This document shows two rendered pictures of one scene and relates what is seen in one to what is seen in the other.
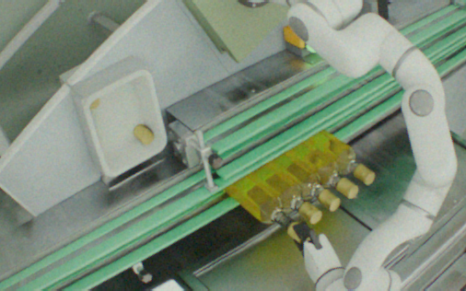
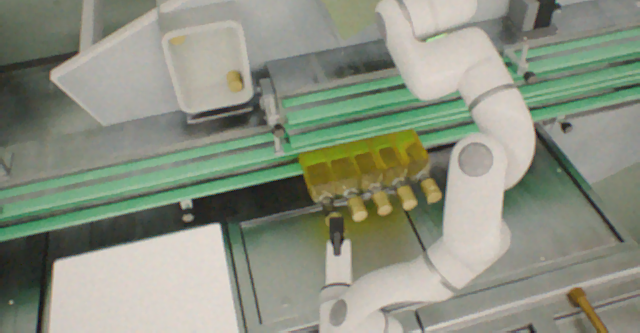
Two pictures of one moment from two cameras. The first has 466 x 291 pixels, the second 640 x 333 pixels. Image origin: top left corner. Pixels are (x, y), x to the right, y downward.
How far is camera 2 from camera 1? 0.40 m
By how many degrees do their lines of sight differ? 15
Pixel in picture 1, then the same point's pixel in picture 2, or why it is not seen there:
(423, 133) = (462, 194)
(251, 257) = (299, 226)
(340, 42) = (412, 57)
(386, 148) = not seen: hidden behind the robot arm
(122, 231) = (179, 167)
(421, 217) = (437, 283)
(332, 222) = (388, 221)
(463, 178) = (568, 235)
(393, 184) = not seen: hidden behind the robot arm
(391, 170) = not seen: hidden behind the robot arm
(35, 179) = (108, 91)
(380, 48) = (464, 75)
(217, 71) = (328, 40)
